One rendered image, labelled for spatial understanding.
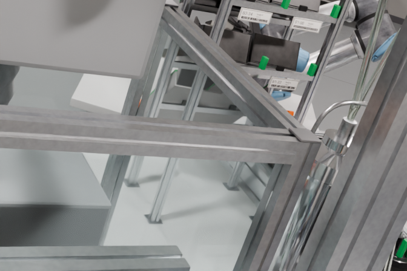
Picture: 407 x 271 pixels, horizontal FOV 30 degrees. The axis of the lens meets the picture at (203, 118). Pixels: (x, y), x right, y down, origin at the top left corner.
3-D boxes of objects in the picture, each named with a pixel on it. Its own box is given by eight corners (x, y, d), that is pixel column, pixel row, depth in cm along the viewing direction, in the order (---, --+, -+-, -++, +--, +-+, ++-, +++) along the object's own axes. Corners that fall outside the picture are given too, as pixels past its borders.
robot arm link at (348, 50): (250, 72, 286) (388, 13, 273) (264, 109, 283) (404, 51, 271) (243, 68, 274) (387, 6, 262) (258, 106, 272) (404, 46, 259)
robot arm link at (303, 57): (298, 78, 250) (306, 70, 242) (268, 65, 249) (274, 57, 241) (305, 57, 252) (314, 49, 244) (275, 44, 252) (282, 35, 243)
